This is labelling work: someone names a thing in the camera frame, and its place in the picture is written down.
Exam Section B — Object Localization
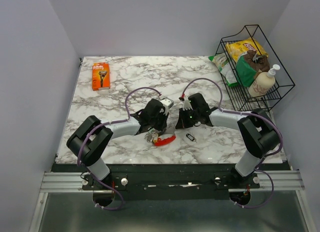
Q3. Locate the purple cable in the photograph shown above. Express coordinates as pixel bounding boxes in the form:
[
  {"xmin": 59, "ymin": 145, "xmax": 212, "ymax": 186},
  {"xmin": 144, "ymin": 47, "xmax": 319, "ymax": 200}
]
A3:
[
  {"xmin": 76, "ymin": 87, "xmax": 163, "ymax": 167},
  {"xmin": 181, "ymin": 78, "xmax": 284, "ymax": 209}
]

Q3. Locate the small black key fob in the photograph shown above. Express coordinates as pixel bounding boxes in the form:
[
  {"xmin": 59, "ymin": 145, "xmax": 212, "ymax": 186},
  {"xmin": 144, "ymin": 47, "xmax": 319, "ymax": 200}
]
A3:
[{"xmin": 186, "ymin": 133, "xmax": 197, "ymax": 142}]

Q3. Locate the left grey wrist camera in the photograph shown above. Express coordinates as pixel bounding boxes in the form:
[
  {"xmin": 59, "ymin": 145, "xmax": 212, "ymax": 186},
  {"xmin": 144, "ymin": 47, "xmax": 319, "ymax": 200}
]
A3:
[{"xmin": 160, "ymin": 98, "xmax": 174, "ymax": 115}]

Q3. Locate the black wire basket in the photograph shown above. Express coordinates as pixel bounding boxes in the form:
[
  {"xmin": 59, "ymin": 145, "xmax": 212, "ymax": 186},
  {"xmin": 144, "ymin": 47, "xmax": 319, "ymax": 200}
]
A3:
[{"xmin": 216, "ymin": 25, "xmax": 295, "ymax": 111}]

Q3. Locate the orange razor box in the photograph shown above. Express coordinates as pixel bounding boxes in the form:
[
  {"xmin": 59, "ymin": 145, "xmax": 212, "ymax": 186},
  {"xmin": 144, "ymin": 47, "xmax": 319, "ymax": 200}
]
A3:
[{"xmin": 92, "ymin": 63, "xmax": 111, "ymax": 91}]

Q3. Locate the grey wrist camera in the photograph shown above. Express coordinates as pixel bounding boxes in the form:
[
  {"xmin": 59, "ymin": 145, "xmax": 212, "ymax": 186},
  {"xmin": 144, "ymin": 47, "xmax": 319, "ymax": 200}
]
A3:
[
  {"xmin": 179, "ymin": 97, "xmax": 193, "ymax": 111},
  {"xmin": 160, "ymin": 98, "xmax": 174, "ymax": 115}
]

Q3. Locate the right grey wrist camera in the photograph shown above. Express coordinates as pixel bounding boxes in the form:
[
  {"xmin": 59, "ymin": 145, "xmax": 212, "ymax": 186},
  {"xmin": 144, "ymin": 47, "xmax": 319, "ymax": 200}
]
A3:
[{"xmin": 179, "ymin": 97, "xmax": 193, "ymax": 111}]

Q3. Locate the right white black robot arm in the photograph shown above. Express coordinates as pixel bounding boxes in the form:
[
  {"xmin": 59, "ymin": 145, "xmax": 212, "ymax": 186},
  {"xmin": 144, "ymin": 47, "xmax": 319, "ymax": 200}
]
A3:
[{"xmin": 175, "ymin": 93, "xmax": 283, "ymax": 188}]

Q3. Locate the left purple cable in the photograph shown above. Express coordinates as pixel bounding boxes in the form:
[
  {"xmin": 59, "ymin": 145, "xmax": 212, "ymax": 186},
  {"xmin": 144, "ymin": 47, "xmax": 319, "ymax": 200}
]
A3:
[{"xmin": 76, "ymin": 87, "xmax": 163, "ymax": 167}]

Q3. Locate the yellow chips bag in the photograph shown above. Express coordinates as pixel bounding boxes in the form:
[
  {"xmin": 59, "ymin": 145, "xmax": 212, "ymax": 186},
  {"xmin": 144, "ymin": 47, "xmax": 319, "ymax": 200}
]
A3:
[{"xmin": 225, "ymin": 38, "xmax": 268, "ymax": 65}]

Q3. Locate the green white snack bag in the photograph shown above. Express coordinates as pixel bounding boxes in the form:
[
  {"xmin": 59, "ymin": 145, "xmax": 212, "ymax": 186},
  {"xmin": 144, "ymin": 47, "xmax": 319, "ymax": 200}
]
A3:
[{"xmin": 208, "ymin": 53, "xmax": 238, "ymax": 86}]

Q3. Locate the brown crumpled cloth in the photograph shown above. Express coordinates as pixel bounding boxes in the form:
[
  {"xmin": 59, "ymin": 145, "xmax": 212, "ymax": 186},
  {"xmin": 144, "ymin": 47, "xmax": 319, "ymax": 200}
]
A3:
[{"xmin": 244, "ymin": 50, "xmax": 270, "ymax": 72}]

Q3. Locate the cream lotion pump bottle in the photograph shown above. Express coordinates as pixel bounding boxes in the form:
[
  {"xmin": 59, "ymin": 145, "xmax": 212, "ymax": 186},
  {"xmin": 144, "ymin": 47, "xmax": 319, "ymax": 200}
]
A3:
[{"xmin": 248, "ymin": 64, "xmax": 281, "ymax": 97}]

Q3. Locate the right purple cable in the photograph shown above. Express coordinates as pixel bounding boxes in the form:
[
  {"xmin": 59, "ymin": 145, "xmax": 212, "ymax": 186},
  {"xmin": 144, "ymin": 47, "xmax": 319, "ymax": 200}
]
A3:
[{"xmin": 181, "ymin": 78, "xmax": 284, "ymax": 209}]

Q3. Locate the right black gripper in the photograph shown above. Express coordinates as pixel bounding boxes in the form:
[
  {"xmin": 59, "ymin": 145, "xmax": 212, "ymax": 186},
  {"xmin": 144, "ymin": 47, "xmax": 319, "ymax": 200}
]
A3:
[{"xmin": 175, "ymin": 107, "xmax": 200, "ymax": 129}]

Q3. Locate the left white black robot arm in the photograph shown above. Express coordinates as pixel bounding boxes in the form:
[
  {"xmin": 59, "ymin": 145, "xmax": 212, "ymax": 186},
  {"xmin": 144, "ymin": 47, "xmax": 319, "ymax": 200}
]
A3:
[{"xmin": 66, "ymin": 98, "xmax": 174, "ymax": 189}]

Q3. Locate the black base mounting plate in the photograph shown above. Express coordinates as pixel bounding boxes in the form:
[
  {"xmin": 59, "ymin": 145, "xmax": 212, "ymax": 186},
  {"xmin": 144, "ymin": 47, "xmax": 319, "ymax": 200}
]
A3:
[{"xmin": 52, "ymin": 163, "xmax": 302, "ymax": 204}]

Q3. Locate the red white keyring carabiner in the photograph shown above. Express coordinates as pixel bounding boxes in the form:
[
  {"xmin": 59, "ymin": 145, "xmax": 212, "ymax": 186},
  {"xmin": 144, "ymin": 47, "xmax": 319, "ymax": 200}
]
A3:
[{"xmin": 145, "ymin": 127, "xmax": 176, "ymax": 147}]

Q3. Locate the aluminium rail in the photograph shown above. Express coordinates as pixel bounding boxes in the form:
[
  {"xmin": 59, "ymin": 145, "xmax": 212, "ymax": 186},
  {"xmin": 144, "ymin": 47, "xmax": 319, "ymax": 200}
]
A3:
[{"xmin": 40, "ymin": 172, "xmax": 83, "ymax": 193}]

